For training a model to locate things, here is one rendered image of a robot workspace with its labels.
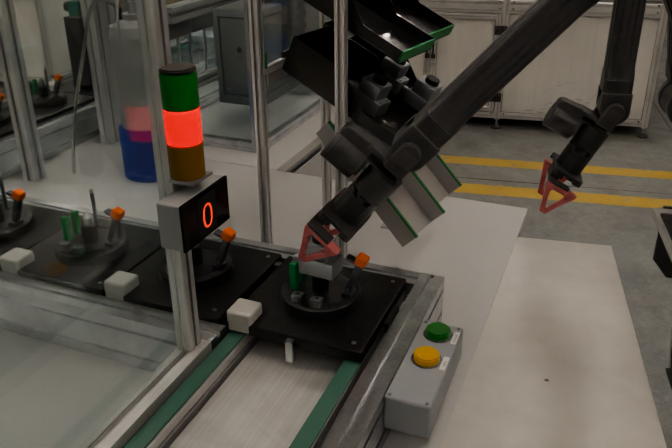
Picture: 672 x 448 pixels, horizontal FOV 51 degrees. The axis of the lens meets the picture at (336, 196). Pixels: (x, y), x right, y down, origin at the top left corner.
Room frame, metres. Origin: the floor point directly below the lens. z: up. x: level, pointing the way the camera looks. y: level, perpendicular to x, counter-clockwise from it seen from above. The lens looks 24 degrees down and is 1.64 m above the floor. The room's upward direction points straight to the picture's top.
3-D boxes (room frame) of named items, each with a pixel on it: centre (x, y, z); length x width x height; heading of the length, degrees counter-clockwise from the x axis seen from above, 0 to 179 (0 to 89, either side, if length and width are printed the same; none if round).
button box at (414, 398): (0.89, -0.14, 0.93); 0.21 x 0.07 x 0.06; 158
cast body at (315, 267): (1.05, 0.04, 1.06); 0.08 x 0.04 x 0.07; 65
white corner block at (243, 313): (1.00, 0.16, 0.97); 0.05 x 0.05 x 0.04; 68
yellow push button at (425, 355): (0.89, -0.14, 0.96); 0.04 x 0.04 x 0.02
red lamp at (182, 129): (0.92, 0.21, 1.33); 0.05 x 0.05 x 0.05
